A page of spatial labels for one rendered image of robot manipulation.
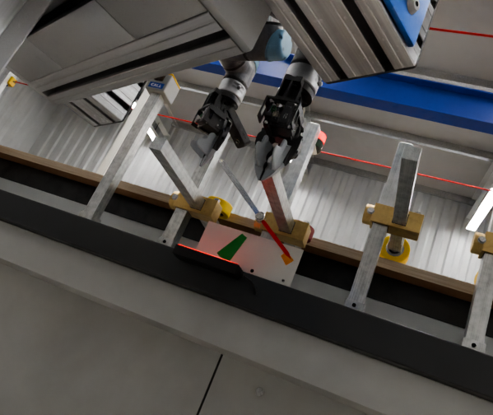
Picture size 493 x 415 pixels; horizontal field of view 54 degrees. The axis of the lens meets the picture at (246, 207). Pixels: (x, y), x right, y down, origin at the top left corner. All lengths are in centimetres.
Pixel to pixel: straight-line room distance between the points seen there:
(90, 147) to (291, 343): 1018
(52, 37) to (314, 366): 84
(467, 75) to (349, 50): 645
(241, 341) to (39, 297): 75
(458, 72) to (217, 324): 598
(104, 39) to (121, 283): 89
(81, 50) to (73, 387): 114
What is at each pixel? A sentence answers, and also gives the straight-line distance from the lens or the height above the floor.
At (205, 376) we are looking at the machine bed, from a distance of 137.
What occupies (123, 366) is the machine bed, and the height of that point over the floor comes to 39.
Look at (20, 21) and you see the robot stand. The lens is 44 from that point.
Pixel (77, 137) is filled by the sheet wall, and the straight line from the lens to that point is 1138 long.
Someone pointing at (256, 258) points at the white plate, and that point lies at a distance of 117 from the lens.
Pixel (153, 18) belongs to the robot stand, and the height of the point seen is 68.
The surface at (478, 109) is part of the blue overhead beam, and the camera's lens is 470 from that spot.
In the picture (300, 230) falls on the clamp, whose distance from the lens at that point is 118.
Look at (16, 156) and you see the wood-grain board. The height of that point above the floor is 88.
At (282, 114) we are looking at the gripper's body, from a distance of 92.
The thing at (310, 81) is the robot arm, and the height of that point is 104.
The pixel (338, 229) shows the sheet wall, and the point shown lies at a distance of 890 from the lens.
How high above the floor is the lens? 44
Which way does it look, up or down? 20 degrees up
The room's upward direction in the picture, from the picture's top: 24 degrees clockwise
